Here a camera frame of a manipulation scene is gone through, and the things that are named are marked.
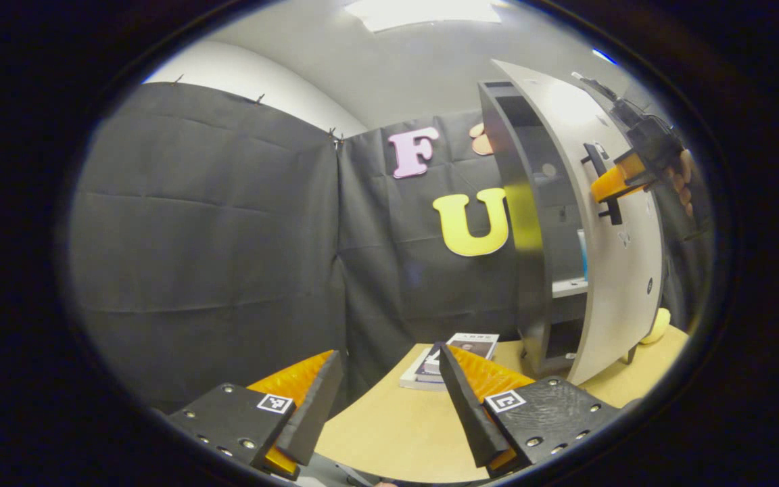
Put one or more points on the thin dark cover book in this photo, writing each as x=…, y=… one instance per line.
x=430, y=368

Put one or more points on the white and blue bottle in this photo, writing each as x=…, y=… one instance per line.
x=582, y=253

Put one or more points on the grey cabinet shelf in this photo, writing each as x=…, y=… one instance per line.
x=569, y=287

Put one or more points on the ceiling light panel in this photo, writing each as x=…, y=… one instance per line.
x=603, y=55
x=423, y=10

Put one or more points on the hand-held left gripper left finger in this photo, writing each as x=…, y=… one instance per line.
x=315, y=406

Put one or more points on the white book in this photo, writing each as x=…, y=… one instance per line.
x=411, y=380

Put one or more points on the grey cabinet door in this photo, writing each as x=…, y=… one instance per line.
x=623, y=284

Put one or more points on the black backdrop cloth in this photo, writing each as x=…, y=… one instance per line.
x=214, y=237

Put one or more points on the yellow plush object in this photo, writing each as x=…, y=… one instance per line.
x=656, y=326

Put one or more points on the dark grey cabinet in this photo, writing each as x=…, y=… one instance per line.
x=528, y=270

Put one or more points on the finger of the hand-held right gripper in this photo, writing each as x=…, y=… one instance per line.
x=616, y=181

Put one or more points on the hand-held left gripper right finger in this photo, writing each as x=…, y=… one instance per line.
x=470, y=412

